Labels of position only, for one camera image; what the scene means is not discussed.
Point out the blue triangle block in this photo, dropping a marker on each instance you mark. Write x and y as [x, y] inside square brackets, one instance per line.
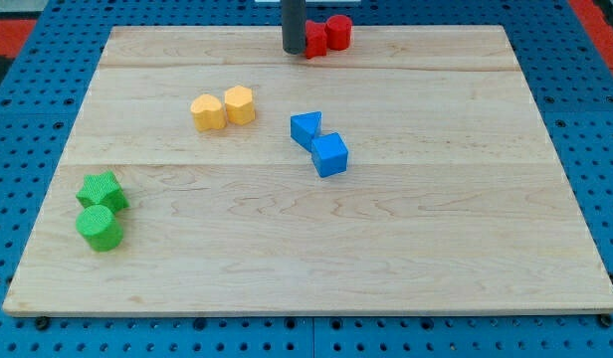
[305, 127]

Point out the blue cube block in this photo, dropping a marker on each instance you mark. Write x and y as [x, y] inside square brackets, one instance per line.
[329, 154]

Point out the light wooden board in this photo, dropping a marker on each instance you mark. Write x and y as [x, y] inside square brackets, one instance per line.
[454, 201]

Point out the yellow hexagon block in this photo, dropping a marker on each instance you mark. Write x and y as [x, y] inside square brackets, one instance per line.
[239, 103]

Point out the yellow heart block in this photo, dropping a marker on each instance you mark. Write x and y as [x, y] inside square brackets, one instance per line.
[207, 112]

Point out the red star block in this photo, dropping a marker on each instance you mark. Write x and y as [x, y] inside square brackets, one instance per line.
[316, 39]

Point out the red cylinder block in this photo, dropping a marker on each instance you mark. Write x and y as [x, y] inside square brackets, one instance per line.
[338, 29]

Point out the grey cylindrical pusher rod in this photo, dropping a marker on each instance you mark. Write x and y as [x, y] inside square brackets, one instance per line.
[293, 19]

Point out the green star block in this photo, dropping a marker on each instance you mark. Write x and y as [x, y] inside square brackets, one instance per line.
[102, 189]

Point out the green cylinder block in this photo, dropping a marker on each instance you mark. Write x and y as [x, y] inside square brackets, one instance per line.
[100, 229]

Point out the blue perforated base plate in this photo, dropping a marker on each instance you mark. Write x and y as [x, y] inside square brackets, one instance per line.
[44, 88]

